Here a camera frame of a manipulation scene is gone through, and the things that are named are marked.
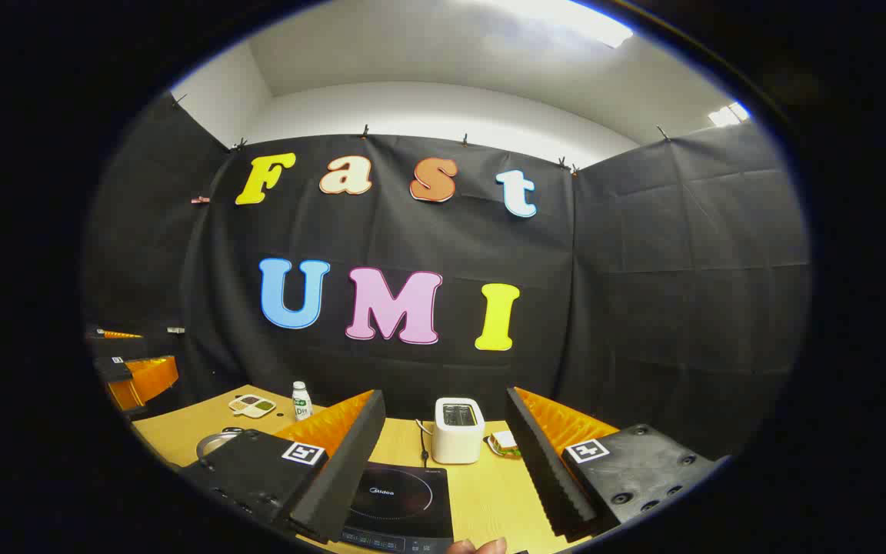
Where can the white drink bottle green label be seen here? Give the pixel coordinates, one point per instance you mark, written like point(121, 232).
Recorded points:
point(301, 402)

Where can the black induction cooktop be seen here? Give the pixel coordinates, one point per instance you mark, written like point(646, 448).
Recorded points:
point(404, 500)

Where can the white divided bean dish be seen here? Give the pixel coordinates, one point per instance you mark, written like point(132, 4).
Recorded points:
point(252, 405)

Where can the black backdrop cloth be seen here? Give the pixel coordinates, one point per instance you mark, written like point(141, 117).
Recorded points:
point(412, 246)

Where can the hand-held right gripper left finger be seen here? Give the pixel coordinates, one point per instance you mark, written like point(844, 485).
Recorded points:
point(351, 469)

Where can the white toaster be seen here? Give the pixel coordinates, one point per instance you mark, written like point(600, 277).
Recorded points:
point(458, 438)

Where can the ceiling light panel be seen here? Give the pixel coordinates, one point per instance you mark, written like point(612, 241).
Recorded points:
point(727, 115)

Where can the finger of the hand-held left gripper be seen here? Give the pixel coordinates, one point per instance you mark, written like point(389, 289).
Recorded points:
point(147, 378)
point(116, 335)

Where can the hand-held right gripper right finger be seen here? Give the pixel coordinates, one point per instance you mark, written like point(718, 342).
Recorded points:
point(543, 477)

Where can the sandwich with lettuce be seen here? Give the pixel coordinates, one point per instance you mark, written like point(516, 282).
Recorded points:
point(501, 440)

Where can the stainless steel pot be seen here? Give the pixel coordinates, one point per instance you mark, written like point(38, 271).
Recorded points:
point(212, 445)

